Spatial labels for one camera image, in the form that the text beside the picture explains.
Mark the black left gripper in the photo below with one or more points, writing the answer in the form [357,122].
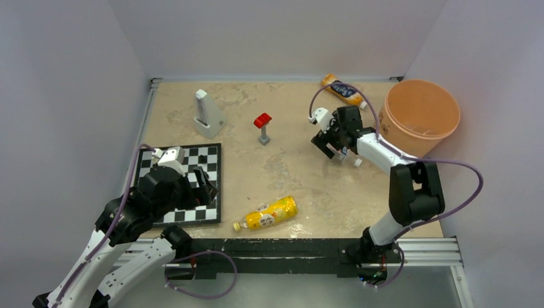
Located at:
[206,191]

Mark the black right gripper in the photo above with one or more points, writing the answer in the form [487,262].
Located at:
[322,139]

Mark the clear bottle white label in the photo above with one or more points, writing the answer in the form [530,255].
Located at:
[344,156]

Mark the orange bottle blue label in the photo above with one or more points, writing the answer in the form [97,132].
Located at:
[345,93]

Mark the yellow juice bottle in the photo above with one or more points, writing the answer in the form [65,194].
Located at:
[268,215]

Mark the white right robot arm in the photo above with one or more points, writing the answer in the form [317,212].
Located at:
[415,192]

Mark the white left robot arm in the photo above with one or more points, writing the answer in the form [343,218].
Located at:
[120,224]

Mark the orange plastic bin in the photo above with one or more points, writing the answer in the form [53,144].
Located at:
[417,115]

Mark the black white chessboard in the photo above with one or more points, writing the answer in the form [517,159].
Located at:
[209,158]

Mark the white metronome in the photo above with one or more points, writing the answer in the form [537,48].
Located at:
[210,119]

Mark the red grey toy stand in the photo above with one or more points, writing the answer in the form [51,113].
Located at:
[261,122]

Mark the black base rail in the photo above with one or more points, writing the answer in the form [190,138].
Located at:
[341,257]

